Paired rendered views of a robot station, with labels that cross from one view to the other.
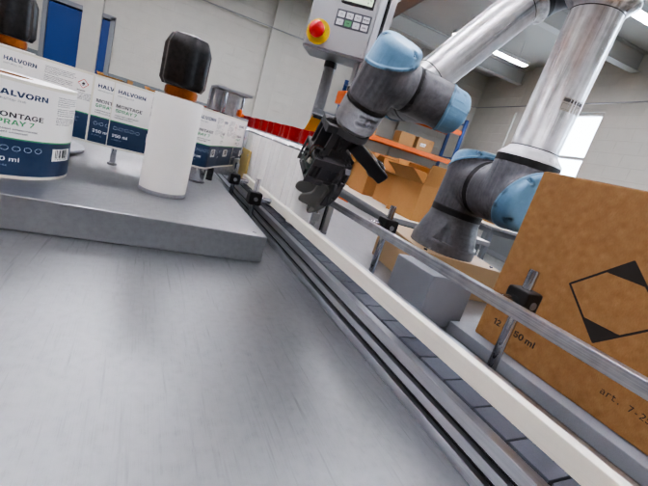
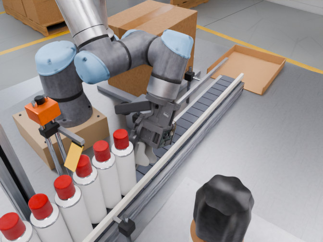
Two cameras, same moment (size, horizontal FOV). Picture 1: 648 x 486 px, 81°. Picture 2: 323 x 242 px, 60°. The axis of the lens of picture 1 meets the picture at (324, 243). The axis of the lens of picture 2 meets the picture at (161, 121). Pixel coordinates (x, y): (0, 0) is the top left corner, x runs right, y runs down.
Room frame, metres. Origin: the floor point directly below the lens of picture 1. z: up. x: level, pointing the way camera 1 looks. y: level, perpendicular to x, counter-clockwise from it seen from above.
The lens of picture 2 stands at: (0.93, 0.51, 1.51)
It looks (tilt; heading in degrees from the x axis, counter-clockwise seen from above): 41 degrees down; 244
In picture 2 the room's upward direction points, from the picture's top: straight up
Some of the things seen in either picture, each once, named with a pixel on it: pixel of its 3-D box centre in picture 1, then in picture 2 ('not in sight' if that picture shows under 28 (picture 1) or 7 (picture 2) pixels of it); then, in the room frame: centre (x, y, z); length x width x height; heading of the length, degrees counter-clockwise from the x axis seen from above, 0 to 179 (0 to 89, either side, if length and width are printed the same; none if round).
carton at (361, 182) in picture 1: (374, 174); not in sight; (3.45, -0.25, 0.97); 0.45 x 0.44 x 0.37; 112
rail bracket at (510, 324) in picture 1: (497, 331); (193, 87); (0.44, -0.23, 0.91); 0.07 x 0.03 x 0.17; 119
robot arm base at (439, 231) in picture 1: (448, 229); (66, 101); (0.89, -0.27, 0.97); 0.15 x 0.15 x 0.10
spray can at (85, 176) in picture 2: (297, 174); (89, 190); (0.91, 0.11, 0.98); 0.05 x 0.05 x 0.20
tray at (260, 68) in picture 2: not in sight; (247, 66); (0.08, -0.35, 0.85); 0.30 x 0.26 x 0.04; 29
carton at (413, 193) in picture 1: (421, 192); not in sight; (2.68, -0.55, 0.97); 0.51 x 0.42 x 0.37; 114
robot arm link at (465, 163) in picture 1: (472, 181); (60, 67); (0.88, -0.28, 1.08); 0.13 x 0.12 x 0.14; 19
